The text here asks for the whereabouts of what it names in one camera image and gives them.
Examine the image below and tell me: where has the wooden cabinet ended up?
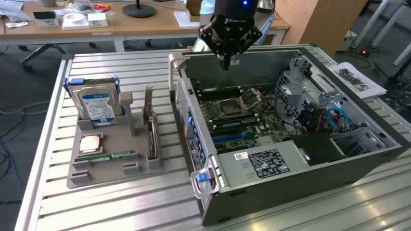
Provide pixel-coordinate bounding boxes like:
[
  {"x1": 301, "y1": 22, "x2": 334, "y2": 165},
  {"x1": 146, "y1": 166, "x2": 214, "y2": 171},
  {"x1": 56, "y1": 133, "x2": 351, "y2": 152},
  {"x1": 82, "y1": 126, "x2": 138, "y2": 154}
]
[{"x1": 274, "y1": 0, "x2": 369, "y2": 56}]

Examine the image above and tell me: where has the perforated metal drive cage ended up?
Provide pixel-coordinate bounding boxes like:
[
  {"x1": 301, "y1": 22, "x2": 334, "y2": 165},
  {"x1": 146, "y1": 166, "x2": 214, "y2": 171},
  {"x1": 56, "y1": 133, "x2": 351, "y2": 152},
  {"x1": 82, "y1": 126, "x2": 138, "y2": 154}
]
[{"x1": 278, "y1": 55, "x2": 347, "y2": 116}]

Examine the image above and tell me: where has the blue floor cable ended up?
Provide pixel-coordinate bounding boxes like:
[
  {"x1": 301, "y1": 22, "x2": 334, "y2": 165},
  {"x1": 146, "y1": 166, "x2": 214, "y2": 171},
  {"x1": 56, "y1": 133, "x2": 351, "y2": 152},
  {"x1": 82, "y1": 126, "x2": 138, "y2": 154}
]
[{"x1": 0, "y1": 115, "x2": 26, "y2": 206}]

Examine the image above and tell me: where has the RAM stick with white label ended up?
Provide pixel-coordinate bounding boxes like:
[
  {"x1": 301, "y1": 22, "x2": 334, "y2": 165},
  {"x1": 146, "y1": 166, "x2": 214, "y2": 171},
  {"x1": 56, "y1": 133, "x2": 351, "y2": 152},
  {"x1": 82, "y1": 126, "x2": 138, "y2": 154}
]
[{"x1": 214, "y1": 116, "x2": 258, "y2": 128}]

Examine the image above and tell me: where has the wooden desk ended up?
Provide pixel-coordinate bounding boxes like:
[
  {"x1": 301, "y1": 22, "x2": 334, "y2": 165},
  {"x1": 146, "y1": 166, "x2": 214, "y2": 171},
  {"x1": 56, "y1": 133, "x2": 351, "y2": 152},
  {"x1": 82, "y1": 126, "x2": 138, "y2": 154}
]
[{"x1": 0, "y1": 0, "x2": 291, "y2": 52}]

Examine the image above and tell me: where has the grey printed parts rack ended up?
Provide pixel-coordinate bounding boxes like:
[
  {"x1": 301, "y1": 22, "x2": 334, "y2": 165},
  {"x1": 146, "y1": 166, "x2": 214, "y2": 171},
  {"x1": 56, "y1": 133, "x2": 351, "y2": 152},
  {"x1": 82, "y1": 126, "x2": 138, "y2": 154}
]
[{"x1": 67, "y1": 91, "x2": 167, "y2": 189}]

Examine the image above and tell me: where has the black wire bundle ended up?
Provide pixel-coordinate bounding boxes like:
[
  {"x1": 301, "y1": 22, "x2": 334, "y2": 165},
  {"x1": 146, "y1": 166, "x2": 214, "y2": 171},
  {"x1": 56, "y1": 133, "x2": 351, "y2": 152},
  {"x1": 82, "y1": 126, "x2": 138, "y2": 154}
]
[{"x1": 294, "y1": 108, "x2": 322, "y2": 134}]

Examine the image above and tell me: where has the low-profile graphics card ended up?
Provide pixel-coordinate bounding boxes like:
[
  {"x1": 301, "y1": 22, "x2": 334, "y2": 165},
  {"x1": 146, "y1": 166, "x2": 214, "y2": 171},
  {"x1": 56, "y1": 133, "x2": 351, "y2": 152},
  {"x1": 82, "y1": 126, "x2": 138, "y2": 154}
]
[{"x1": 143, "y1": 86, "x2": 160, "y2": 160}]

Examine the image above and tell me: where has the red wire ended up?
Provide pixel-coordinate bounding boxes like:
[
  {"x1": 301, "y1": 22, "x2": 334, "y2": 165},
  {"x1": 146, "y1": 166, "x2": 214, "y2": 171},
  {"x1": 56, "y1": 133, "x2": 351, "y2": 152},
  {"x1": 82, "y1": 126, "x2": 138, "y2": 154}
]
[{"x1": 313, "y1": 109, "x2": 326, "y2": 132}]

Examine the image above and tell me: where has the blue wire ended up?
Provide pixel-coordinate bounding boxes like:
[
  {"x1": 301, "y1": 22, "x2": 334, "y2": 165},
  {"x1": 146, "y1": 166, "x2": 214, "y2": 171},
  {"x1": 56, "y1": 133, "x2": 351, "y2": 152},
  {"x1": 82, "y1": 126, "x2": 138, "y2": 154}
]
[{"x1": 327, "y1": 107, "x2": 354, "y2": 132}]

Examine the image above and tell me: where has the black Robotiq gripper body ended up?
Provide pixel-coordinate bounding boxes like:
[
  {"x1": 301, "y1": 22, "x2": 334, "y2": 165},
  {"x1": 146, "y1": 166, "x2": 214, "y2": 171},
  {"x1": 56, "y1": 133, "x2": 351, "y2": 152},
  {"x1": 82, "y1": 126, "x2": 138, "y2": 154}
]
[{"x1": 211, "y1": 0, "x2": 258, "y2": 56}]

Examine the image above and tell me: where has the white desk frame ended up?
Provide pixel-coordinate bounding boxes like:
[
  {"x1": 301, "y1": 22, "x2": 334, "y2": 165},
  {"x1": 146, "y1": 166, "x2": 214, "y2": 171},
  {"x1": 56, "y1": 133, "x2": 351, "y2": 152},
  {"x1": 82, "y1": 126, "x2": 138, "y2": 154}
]
[{"x1": 353, "y1": 0, "x2": 411, "y2": 65}]

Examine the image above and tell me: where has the open dark grey PC case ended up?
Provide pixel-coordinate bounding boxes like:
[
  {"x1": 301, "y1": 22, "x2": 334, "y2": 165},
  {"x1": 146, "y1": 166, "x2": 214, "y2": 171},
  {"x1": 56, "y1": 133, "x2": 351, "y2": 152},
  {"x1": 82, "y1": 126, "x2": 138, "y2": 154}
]
[{"x1": 168, "y1": 47, "x2": 411, "y2": 227}]

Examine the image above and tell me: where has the black round lamp base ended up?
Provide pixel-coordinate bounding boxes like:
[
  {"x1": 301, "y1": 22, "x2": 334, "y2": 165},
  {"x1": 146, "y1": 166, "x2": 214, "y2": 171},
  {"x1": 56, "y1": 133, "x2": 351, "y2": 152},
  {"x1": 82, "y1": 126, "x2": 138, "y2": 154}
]
[{"x1": 122, "y1": 0, "x2": 156, "y2": 18}]

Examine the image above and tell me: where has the brown cardboard box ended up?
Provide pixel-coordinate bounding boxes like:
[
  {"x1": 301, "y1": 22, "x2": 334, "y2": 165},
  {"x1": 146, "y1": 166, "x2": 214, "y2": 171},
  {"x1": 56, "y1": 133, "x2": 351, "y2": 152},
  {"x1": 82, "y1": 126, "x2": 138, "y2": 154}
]
[{"x1": 187, "y1": 0, "x2": 203, "y2": 16}]

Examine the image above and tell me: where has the black wheeled chair base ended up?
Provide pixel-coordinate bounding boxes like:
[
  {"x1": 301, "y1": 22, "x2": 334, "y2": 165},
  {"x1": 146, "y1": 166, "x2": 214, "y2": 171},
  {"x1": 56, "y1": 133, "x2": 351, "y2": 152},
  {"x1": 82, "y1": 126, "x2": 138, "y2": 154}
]
[{"x1": 19, "y1": 43, "x2": 98, "y2": 71}]

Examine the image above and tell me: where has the clear plastic bag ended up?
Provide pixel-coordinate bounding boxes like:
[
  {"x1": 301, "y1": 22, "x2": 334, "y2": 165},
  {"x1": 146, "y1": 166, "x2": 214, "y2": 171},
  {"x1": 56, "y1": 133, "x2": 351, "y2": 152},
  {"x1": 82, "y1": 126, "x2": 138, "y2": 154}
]
[{"x1": 0, "y1": 0, "x2": 32, "y2": 22}]

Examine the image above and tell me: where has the stack of white papers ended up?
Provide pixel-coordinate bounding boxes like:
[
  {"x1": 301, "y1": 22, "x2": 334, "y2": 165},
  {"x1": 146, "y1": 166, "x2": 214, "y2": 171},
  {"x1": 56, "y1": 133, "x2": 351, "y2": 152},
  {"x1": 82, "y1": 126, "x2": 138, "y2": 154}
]
[{"x1": 174, "y1": 11, "x2": 202, "y2": 29}]

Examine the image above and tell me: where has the plain white box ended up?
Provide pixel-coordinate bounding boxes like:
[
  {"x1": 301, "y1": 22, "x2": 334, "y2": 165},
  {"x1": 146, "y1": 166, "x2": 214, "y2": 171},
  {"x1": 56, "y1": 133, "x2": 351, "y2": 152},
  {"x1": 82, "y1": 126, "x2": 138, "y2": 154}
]
[{"x1": 87, "y1": 13, "x2": 108, "y2": 28}]

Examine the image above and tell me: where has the white box with black top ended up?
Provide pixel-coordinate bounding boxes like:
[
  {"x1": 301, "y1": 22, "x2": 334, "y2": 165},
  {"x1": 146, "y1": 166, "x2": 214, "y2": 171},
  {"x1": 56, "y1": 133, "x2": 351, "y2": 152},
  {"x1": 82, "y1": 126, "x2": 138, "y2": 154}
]
[{"x1": 34, "y1": 11, "x2": 60, "y2": 27}]

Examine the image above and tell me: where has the small white cabinet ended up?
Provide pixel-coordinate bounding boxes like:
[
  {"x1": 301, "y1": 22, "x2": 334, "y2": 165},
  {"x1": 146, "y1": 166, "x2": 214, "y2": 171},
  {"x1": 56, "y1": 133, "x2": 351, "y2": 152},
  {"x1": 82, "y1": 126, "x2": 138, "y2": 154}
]
[{"x1": 343, "y1": 30, "x2": 358, "y2": 52}]

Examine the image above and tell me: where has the hard disk in blue caddy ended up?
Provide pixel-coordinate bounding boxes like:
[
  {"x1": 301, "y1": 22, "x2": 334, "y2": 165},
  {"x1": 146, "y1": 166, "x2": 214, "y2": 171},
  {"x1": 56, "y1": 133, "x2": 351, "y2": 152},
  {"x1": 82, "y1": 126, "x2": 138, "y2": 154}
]
[{"x1": 63, "y1": 75, "x2": 122, "y2": 116}]

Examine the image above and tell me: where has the metal socket cover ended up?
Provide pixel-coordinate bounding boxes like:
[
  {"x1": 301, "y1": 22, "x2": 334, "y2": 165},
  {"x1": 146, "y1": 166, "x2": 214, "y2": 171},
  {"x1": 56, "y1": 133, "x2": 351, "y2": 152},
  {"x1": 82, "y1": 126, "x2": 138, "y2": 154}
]
[{"x1": 239, "y1": 88, "x2": 262, "y2": 111}]

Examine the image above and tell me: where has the printed paper manual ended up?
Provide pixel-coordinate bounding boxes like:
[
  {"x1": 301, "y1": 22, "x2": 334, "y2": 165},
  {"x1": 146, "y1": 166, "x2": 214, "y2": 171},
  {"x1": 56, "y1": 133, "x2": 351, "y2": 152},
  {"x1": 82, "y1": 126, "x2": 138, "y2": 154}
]
[{"x1": 327, "y1": 62, "x2": 389, "y2": 99}]

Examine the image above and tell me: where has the green RAM stick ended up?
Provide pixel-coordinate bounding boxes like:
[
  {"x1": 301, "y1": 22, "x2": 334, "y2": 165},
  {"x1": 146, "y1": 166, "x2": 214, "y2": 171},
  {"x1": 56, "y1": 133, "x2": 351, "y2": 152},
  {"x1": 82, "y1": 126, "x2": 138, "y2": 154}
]
[{"x1": 74, "y1": 150, "x2": 136, "y2": 162}]

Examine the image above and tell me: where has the white floor cable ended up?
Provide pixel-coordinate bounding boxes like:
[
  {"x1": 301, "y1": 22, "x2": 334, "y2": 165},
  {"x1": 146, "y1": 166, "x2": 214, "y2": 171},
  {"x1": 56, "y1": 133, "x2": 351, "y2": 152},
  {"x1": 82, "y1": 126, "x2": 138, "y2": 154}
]
[{"x1": 0, "y1": 101, "x2": 50, "y2": 115}]

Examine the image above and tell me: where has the white box with tape roll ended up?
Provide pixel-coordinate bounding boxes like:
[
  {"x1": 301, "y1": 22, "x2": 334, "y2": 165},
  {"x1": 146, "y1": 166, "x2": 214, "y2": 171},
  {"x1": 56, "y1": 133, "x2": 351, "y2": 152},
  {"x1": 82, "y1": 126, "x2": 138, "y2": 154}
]
[{"x1": 62, "y1": 13, "x2": 91, "y2": 31}]

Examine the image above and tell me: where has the CPU socket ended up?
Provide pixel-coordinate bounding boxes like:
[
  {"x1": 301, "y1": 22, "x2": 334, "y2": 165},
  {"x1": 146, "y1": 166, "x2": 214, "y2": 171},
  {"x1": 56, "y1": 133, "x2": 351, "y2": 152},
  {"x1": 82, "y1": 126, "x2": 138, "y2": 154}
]
[{"x1": 218, "y1": 98, "x2": 249, "y2": 118}]

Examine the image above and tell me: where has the blue expansion slot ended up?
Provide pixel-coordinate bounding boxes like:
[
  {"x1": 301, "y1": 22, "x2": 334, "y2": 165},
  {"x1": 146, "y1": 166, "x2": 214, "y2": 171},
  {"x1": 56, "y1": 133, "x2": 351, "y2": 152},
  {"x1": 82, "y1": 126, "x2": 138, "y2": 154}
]
[{"x1": 211, "y1": 132, "x2": 247, "y2": 145}]

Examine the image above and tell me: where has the grey power supply unit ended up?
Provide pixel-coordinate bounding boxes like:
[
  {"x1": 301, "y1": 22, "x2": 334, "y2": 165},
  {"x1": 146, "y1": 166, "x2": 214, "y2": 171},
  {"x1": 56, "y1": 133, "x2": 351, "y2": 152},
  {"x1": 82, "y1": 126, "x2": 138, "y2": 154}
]
[{"x1": 216, "y1": 141, "x2": 311, "y2": 188}]

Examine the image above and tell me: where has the hard disk with blue label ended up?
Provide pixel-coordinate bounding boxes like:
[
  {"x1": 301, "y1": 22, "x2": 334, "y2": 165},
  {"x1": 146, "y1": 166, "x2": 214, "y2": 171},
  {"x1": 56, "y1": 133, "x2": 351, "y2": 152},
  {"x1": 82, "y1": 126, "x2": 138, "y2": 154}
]
[{"x1": 71, "y1": 86, "x2": 124, "y2": 126}]

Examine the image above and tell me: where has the black tripod stand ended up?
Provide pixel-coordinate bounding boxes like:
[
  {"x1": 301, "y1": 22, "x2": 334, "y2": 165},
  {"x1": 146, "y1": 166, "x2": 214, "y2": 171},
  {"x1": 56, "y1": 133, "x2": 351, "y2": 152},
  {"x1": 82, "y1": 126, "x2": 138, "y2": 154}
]
[{"x1": 374, "y1": 45, "x2": 411, "y2": 106}]

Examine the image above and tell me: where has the silver disk bay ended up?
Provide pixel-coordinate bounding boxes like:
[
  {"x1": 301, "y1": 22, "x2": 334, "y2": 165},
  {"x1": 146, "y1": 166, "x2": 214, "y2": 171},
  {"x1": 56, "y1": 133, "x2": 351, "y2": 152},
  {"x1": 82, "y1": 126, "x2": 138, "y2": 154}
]
[{"x1": 330, "y1": 127, "x2": 386, "y2": 157}]

